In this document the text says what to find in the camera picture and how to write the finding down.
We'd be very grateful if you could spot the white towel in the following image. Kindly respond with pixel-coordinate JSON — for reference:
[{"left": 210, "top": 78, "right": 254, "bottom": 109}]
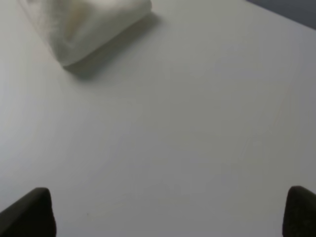
[{"left": 19, "top": 0, "right": 152, "bottom": 67}]

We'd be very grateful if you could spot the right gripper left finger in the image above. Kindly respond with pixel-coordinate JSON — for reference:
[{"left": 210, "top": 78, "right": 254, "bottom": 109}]
[{"left": 0, "top": 188, "right": 57, "bottom": 237}]

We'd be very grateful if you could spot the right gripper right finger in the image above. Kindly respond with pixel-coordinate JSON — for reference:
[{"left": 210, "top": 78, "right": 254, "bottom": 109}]
[{"left": 282, "top": 186, "right": 316, "bottom": 237}]

